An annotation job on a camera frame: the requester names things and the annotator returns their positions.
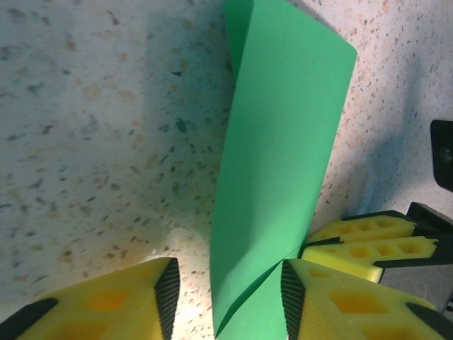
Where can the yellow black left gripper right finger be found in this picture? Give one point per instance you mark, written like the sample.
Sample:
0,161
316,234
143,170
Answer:
354,308

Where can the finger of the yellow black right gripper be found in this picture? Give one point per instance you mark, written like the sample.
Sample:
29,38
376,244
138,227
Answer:
361,256
368,226

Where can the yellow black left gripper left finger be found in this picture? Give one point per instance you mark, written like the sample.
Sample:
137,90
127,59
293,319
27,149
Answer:
106,308

